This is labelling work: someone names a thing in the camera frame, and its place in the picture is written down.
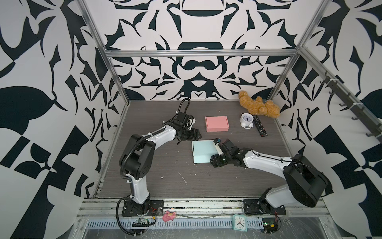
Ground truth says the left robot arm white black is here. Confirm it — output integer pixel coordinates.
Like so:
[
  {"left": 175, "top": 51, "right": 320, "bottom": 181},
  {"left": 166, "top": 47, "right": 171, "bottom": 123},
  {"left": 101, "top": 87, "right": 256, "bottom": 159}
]
[{"left": 119, "top": 112, "right": 202, "bottom": 214}]

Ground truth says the small circuit board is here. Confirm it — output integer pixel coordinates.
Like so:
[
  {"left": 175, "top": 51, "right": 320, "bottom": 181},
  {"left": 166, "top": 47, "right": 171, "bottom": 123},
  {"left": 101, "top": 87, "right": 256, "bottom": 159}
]
[
  {"left": 261, "top": 217, "right": 281, "bottom": 235},
  {"left": 131, "top": 217, "right": 156, "bottom": 227}
]

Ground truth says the teal square clock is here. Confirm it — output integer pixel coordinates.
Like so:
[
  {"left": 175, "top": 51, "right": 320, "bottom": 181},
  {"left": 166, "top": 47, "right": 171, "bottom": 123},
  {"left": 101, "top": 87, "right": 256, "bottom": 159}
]
[{"left": 232, "top": 214, "right": 247, "bottom": 232}]

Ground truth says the light blue paper box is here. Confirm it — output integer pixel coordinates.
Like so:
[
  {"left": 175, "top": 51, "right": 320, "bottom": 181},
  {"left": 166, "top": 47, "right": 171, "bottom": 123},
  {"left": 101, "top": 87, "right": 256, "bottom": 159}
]
[{"left": 192, "top": 140, "right": 218, "bottom": 164}]

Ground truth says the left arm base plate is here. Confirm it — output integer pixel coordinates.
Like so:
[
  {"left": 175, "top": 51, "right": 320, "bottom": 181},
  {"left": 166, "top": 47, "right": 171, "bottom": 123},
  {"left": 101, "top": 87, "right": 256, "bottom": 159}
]
[{"left": 121, "top": 199, "right": 164, "bottom": 217}]

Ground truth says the small circuit board left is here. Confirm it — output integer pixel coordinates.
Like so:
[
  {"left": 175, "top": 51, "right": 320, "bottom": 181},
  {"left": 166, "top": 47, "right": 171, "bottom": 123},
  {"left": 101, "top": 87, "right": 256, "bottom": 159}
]
[{"left": 131, "top": 217, "right": 156, "bottom": 227}]

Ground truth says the black remote control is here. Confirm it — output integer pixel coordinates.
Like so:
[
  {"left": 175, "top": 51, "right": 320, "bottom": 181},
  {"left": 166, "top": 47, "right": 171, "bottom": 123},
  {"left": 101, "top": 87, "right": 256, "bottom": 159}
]
[{"left": 253, "top": 115, "right": 268, "bottom": 137}]

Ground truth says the brown teddy bear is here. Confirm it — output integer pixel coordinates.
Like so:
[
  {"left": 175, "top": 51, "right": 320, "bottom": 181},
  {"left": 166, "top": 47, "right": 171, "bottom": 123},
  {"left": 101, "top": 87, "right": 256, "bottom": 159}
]
[{"left": 238, "top": 91, "right": 280, "bottom": 118}]

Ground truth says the white alarm clock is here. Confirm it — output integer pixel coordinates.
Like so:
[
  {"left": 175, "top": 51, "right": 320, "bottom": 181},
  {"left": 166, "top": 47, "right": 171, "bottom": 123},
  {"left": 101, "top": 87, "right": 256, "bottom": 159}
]
[{"left": 239, "top": 113, "right": 254, "bottom": 129}]

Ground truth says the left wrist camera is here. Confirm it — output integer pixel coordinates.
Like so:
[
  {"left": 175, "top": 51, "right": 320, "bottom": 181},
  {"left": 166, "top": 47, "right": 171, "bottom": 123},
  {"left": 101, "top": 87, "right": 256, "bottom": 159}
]
[{"left": 189, "top": 116, "right": 196, "bottom": 128}]

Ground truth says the pink paper box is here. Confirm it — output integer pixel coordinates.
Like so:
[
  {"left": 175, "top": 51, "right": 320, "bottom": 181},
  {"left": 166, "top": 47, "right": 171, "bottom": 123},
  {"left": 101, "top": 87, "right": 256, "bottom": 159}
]
[{"left": 205, "top": 116, "right": 229, "bottom": 132}]

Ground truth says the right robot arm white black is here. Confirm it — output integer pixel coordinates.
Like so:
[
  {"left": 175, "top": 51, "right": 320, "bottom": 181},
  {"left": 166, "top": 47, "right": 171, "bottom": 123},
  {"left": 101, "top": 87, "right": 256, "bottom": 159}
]
[{"left": 210, "top": 138, "right": 329, "bottom": 212}]

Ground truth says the small circuit board right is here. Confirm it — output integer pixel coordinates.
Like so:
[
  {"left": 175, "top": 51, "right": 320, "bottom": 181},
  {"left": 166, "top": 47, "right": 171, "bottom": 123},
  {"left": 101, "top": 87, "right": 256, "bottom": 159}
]
[{"left": 261, "top": 217, "right": 281, "bottom": 235}]

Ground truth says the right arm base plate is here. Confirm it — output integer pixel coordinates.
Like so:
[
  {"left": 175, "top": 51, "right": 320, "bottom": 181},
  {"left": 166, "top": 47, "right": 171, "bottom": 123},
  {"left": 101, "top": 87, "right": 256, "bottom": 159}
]
[{"left": 243, "top": 199, "right": 287, "bottom": 216}]

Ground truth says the pink small toy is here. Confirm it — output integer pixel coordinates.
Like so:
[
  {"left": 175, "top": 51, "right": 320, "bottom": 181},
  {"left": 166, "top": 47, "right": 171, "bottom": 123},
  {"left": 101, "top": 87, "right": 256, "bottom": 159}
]
[{"left": 162, "top": 211, "right": 177, "bottom": 222}]

